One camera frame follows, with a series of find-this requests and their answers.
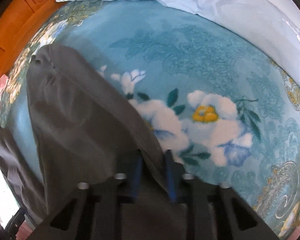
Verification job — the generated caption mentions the dark grey sweatpants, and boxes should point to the dark grey sweatpants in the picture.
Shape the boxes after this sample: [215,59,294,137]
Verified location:
[0,44,186,239]

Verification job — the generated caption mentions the teal floral bed blanket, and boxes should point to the teal floral bed blanket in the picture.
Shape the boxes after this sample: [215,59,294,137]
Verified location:
[0,1,300,239]

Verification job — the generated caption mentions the orange wooden headboard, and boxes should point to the orange wooden headboard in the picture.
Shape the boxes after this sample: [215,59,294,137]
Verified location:
[0,0,63,77]

